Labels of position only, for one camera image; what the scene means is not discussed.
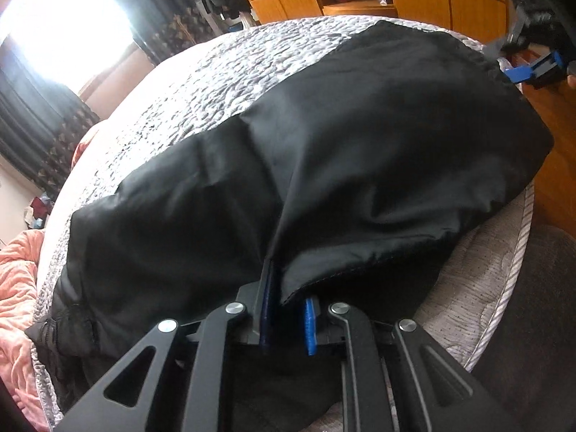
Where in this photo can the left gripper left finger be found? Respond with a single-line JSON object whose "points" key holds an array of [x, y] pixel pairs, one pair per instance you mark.
{"points": [[177, 372]]}

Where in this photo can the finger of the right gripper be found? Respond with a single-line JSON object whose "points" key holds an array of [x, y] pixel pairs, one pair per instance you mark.
{"points": [[542, 72]]}

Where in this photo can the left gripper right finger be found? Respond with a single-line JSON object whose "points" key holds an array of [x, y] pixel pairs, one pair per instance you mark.
{"points": [[397, 377]]}

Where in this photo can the black pants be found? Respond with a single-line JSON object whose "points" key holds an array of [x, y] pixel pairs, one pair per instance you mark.
{"points": [[286, 388]]}

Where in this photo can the pink blanket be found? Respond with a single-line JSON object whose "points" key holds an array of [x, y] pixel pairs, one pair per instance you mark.
{"points": [[19, 266]]}

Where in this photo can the dark curtain left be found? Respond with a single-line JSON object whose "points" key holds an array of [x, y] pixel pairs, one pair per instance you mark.
{"points": [[42, 122]]}

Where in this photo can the dark curtain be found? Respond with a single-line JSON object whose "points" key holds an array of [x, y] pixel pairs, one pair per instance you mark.
{"points": [[164, 28], [42, 122]]}

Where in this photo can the dark curtain right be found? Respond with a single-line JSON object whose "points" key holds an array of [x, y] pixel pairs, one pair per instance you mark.
{"points": [[164, 28]]}

